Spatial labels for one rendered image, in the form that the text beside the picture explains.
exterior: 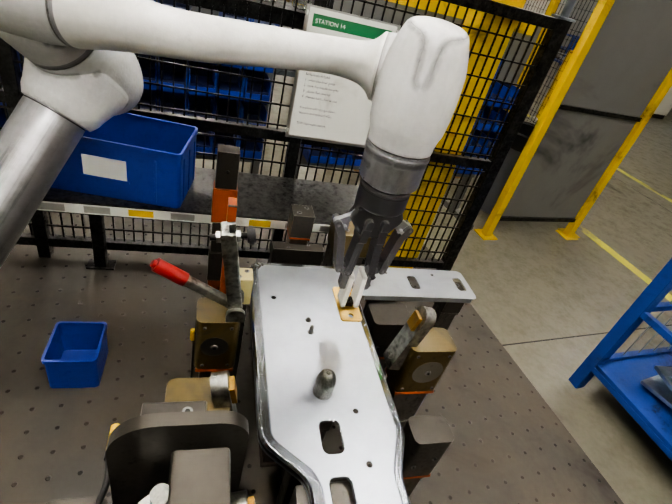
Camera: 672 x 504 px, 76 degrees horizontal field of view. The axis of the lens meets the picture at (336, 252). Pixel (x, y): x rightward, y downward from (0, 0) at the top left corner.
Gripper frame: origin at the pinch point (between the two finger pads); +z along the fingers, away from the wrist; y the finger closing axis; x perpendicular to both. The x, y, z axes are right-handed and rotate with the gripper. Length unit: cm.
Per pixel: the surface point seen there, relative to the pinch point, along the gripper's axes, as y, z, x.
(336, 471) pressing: 5.4, 11.2, 25.4
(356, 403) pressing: 0.0, 11.3, 15.1
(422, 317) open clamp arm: -11.2, 0.6, 6.3
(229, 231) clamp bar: 21.3, -9.4, -0.3
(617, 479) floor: -153, 111, -7
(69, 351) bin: 52, 41, -21
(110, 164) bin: 44, 0, -35
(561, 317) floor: -196, 112, -106
